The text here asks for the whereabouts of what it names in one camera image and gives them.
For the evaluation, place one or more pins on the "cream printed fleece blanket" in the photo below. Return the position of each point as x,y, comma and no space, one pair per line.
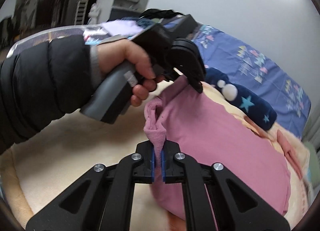
35,172

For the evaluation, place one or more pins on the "blue tree-print pillow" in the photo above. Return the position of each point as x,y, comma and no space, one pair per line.
204,53

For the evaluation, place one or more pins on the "black sleeved left forearm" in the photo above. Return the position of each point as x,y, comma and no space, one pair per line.
43,83

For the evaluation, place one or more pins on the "pink garment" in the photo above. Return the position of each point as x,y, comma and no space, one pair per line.
205,130

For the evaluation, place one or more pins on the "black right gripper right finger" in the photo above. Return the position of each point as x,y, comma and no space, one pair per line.
215,198

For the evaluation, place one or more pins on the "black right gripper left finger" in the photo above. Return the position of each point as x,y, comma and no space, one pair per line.
100,199

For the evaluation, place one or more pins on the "white ladder shelf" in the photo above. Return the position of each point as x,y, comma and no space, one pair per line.
80,12

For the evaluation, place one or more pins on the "left hand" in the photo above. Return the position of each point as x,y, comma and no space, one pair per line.
114,53

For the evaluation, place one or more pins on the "navy star fleece garment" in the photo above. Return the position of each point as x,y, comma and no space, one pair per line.
245,100

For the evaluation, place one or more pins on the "green striped pillow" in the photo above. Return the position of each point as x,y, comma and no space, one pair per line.
313,169

